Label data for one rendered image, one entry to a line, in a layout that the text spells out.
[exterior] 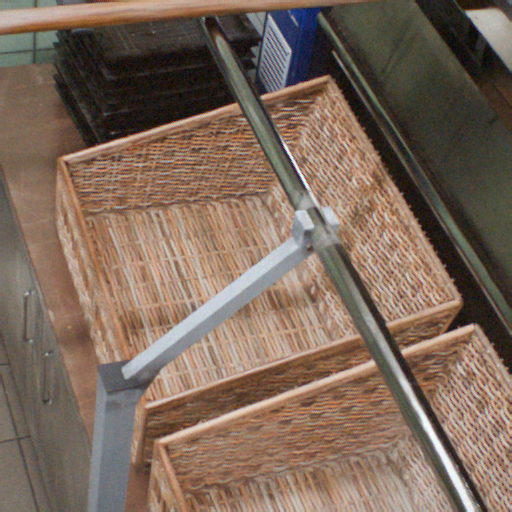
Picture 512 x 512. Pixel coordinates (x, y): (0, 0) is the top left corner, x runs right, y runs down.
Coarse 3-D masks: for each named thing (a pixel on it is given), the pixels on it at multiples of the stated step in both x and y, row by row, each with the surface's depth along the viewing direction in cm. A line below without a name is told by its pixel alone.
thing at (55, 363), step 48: (0, 96) 251; (48, 96) 253; (0, 144) 241; (48, 144) 243; (0, 192) 246; (48, 192) 234; (0, 240) 255; (48, 240) 225; (0, 288) 264; (48, 288) 217; (48, 336) 220; (48, 384) 227; (96, 384) 204; (48, 432) 234; (48, 480) 242; (144, 480) 192
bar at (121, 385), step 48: (240, 96) 164; (288, 192) 153; (288, 240) 152; (336, 240) 147; (240, 288) 153; (336, 288) 143; (192, 336) 155; (384, 336) 137; (144, 384) 160; (96, 432) 165; (432, 432) 129; (96, 480) 169
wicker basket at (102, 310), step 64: (192, 128) 222; (320, 128) 225; (64, 192) 217; (128, 192) 228; (192, 192) 233; (256, 192) 238; (320, 192) 223; (128, 256) 224; (192, 256) 226; (256, 256) 228; (384, 256) 206; (128, 320) 213; (256, 320) 217; (320, 320) 219; (384, 320) 205; (448, 320) 191; (192, 384) 205; (256, 384) 188
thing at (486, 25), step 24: (432, 0) 191; (456, 0) 185; (480, 0) 186; (456, 24) 186; (480, 24) 182; (504, 24) 183; (480, 48) 180; (504, 48) 178; (504, 72) 176; (504, 96) 176
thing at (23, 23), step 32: (160, 0) 170; (192, 0) 171; (224, 0) 173; (256, 0) 174; (288, 0) 176; (320, 0) 177; (352, 0) 179; (384, 0) 182; (0, 32) 164; (32, 32) 166
